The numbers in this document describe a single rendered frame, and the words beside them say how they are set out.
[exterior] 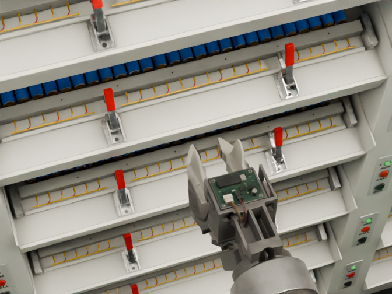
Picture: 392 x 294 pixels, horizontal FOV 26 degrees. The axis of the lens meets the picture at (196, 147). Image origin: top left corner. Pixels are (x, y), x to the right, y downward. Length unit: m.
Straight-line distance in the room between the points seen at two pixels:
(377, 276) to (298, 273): 1.14
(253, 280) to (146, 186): 0.53
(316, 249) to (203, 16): 0.84
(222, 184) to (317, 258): 0.88
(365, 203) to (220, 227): 0.72
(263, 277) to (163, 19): 0.37
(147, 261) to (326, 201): 0.36
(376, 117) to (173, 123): 0.36
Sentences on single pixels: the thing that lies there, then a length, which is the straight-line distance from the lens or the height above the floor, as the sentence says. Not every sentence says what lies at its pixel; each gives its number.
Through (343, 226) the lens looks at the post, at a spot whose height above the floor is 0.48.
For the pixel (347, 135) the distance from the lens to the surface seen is 1.49.
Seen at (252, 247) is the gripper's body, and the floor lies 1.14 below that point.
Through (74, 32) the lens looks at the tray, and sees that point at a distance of 1.08.
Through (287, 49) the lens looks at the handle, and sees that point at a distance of 1.22.
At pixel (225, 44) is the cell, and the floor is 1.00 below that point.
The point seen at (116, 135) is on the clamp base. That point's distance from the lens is 1.23.
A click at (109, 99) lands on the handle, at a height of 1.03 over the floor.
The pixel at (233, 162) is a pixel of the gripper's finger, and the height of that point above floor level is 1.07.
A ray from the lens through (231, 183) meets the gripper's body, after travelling 0.96.
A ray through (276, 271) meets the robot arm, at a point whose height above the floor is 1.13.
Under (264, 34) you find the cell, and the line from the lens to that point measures 1.28.
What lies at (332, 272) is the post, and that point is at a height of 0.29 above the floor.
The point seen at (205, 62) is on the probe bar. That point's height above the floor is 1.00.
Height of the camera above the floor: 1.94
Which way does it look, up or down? 55 degrees down
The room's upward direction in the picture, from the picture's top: straight up
